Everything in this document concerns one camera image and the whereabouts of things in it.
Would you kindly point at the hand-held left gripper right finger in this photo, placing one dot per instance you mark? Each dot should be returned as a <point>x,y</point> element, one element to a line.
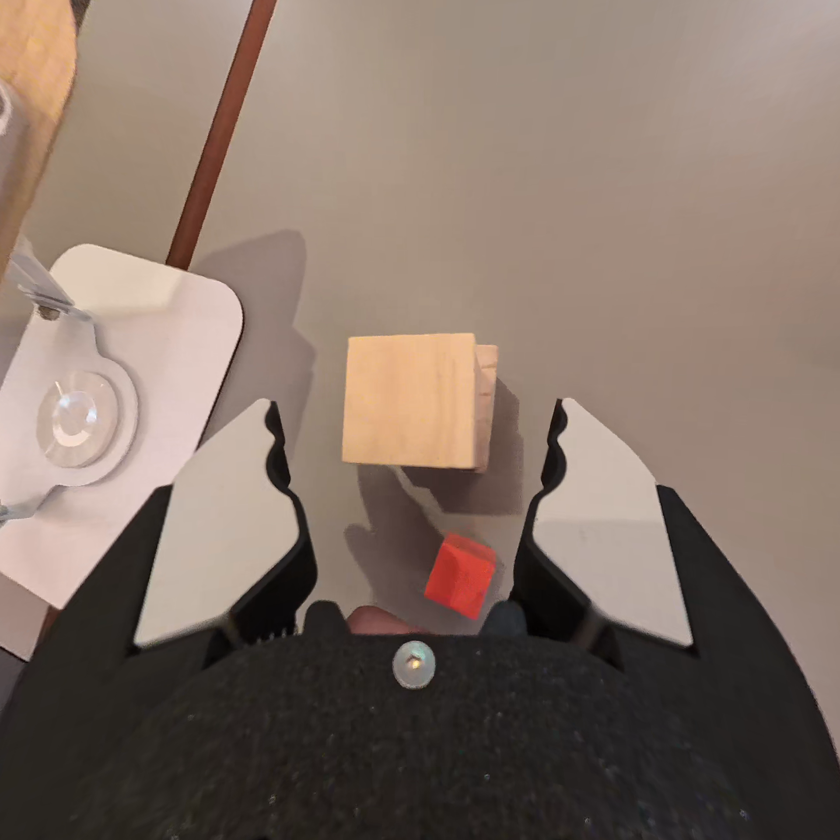
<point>610,538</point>

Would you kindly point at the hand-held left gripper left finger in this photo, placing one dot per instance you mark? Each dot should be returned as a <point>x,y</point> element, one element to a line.
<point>217,538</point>

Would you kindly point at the red wooden cube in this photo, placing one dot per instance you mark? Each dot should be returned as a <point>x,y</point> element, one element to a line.
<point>462,575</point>

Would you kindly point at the medium wooden cube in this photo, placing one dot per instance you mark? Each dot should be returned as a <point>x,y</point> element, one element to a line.
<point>410,400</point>

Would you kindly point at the white folding stand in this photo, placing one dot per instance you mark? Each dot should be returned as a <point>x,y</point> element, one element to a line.
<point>158,355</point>

